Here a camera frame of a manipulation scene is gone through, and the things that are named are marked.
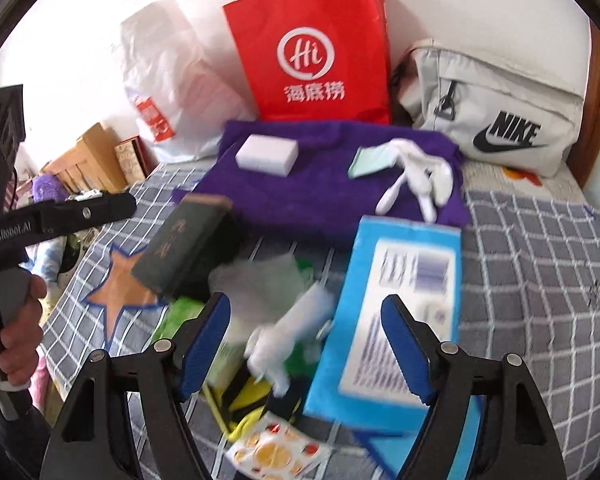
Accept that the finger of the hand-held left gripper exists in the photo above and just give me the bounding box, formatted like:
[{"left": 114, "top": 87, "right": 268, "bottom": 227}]
[{"left": 55, "top": 192, "right": 138, "bottom": 236}]

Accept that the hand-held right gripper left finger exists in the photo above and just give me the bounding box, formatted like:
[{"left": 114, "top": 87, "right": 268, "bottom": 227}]
[{"left": 40, "top": 292, "right": 233, "bottom": 480}]

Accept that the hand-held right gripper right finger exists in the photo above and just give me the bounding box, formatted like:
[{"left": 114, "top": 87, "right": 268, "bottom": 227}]
[{"left": 380, "top": 294, "right": 568, "bottom": 480}]

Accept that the yellow black pouch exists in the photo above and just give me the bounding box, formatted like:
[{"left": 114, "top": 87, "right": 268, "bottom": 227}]
[{"left": 202, "top": 375, "right": 301, "bottom": 436}]

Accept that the person's left hand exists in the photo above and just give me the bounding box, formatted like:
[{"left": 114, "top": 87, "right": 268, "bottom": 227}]
[{"left": 0, "top": 276, "right": 48, "bottom": 393}]

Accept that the purple plush toy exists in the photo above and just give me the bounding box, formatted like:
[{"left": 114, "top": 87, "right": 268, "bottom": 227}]
[{"left": 30, "top": 174, "right": 68, "bottom": 206}]

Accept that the blue box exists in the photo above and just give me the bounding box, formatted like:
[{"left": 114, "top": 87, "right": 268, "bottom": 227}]
[{"left": 302, "top": 215, "right": 463, "bottom": 436}]

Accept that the patterned box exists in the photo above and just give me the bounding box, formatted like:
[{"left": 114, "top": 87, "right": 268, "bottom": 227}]
[{"left": 114, "top": 136, "right": 153, "bottom": 186}]

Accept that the dark green box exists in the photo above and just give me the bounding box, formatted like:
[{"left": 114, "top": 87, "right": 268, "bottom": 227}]
[{"left": 130, "top": 195, "right": 241, "bottom": 301}]

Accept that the fruit print packet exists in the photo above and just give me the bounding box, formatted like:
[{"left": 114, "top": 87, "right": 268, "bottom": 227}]
[{"left": 226, "top": 410, "right": 331, "bottom": 480}]

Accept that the grey checked bed sheet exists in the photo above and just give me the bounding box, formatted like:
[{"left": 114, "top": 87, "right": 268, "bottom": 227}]
[{"left": 40, "top": 160, "right": 600, "bottom": 480}]

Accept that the white plastic bag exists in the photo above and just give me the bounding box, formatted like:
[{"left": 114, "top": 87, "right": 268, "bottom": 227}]
[{"left": 119, "top": 0, "right": 258, "bottom": 163}]

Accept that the white sock bundle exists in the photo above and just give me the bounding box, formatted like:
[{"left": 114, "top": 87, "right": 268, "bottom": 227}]
[{"left": 375, "top": 137, "right": 455, "bottom": 223}]

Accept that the purple cloth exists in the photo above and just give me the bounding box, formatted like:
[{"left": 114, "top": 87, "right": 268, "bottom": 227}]
[{"left": 172, "top": 119, "right": 471, "bottom": 246}]

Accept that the white sponge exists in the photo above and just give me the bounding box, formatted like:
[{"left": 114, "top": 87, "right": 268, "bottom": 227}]
[{"left": 235, "top": 135, "right": 300, "bottom": 177}]

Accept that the light green small packet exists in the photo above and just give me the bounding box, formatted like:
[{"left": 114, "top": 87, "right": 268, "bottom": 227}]
[{"left": 347, "top": 146, "right": 398, "bottom": 179}]

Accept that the white quilted pad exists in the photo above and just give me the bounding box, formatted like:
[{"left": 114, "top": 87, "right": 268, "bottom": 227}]
[{"left": 460, "top": 160, "right": 588, "bottom": 201}]

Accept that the grey waist bag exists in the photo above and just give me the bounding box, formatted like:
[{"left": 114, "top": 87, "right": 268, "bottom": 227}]
[{"left": 390, "top": 37, "right": 586, "bottom": 178}]

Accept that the red paper bag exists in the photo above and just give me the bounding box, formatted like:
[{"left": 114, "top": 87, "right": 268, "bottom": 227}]
[{"left": 222, "top": 0, "right": 393, "bottom": 126}]

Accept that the wooden bed frame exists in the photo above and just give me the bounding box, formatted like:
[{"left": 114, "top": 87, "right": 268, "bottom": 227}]
[{"left": 42, "top": 122, "right": 131, "bottom": 198}]

